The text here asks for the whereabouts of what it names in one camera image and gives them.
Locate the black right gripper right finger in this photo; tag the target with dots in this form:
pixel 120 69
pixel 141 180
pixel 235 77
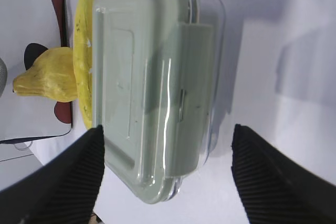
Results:
pixel 275 189

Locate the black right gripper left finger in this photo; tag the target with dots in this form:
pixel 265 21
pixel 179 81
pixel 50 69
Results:
pixel 63 191

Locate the yellow pear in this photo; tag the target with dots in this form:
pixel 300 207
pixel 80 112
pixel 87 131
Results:
pixel 51 76

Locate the yellow banana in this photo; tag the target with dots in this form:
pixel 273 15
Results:
pixel 82 58

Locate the green lidded glass container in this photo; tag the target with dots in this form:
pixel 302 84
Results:
pixel 155 77

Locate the navy and white lunch bag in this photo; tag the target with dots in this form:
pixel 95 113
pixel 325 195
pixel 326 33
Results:
pixel 28 28

